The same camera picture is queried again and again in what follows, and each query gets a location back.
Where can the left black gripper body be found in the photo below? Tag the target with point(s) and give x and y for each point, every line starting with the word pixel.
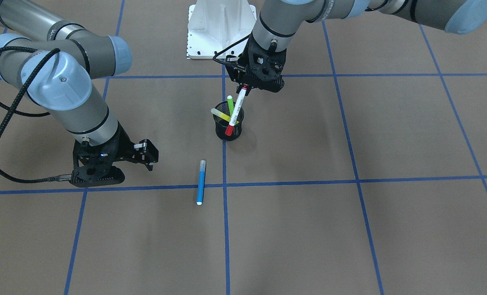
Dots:
pixel 248 50

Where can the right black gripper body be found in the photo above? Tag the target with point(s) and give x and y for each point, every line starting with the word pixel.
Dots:
pixel 123 144

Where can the blue marker pen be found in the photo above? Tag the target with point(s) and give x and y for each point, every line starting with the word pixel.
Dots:
pixel 201 183

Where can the red capped white marker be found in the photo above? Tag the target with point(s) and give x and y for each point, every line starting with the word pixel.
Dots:
pixel 237 108

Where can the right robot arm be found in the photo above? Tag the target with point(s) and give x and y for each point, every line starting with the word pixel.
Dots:
pixel 52 62

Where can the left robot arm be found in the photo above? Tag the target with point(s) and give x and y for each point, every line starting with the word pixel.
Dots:
pixel 279 20

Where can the green highlighter pen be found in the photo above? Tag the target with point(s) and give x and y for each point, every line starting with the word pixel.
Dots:
pixel 230 102

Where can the yellow highlighter pen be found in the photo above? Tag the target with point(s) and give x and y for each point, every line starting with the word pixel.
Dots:
pixel 221 115

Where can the black mesh pen cup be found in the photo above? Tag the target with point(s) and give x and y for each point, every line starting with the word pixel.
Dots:
pixel 222 124

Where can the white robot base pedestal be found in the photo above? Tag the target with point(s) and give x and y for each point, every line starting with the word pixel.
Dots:
pixel 216 24

